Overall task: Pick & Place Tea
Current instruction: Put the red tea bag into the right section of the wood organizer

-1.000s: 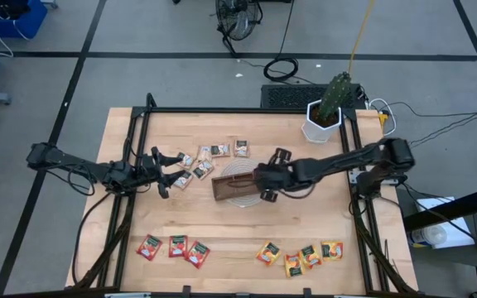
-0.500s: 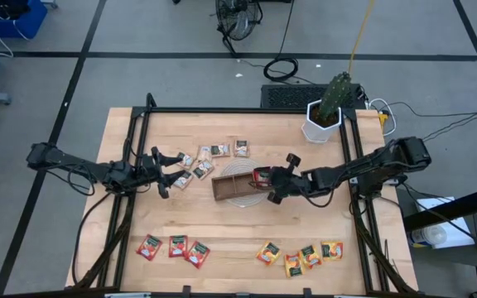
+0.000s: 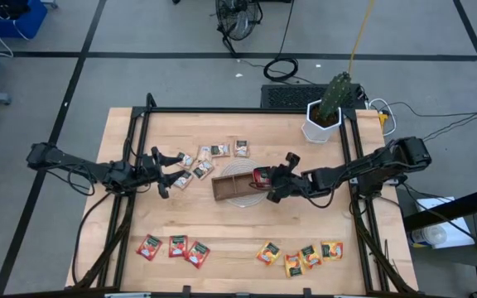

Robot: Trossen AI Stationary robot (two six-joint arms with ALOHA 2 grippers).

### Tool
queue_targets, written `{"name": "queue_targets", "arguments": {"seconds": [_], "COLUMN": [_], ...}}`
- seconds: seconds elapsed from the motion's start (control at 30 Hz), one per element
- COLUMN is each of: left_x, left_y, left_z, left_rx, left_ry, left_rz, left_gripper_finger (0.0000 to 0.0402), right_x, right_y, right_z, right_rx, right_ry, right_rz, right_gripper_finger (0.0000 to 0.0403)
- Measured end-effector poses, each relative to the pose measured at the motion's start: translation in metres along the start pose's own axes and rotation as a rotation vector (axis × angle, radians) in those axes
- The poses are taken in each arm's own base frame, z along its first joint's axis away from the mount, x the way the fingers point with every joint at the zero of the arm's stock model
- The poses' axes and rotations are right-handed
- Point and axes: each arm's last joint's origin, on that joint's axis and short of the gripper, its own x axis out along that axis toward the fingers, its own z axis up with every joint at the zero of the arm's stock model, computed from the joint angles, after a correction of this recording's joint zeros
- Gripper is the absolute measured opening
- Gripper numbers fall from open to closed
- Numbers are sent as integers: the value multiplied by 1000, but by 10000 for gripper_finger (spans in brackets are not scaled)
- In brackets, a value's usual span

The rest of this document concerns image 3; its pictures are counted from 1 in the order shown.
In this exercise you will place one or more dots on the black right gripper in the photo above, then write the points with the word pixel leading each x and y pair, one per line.
pixel 290 182

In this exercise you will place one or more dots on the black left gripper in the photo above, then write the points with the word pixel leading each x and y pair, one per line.
pixel 151 174

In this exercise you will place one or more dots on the red strawberry tea packet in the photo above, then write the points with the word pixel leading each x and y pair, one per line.
pixel 197 254
pixel 149 247
pixel 178 246
pixel 261 177

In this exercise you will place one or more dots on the brown wooden tea box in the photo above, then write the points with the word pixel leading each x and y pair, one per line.
pixel 232 186

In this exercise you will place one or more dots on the orange peach tea packet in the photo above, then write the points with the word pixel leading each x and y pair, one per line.
pixel 332 250
pixel 268 253
pixel 293 265
pixel 310 256

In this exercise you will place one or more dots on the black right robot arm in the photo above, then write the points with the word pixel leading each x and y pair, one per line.
pixel 367 167

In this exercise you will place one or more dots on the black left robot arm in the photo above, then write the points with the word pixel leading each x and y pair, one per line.
pixel 68 161

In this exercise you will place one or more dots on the white woven round coaster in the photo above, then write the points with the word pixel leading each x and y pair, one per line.
pixel 240 165

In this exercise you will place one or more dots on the white hexagonal planter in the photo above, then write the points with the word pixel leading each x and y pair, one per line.
pixel 319 132

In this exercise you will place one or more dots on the green cactus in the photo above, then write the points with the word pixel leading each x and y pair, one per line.
pixel 334 95

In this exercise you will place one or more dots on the black floor fan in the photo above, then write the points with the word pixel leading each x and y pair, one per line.
pixel 238 18

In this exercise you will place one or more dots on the clear plastic cup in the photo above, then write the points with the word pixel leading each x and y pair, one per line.
pixel 429 236

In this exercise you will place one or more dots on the white box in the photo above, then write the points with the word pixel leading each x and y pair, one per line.
pixel 458 236

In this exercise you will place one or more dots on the blue plastic bin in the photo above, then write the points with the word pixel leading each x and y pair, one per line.
pixel 31 22

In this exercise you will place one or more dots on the black metal table frame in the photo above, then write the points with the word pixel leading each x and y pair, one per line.
pixel 242 110

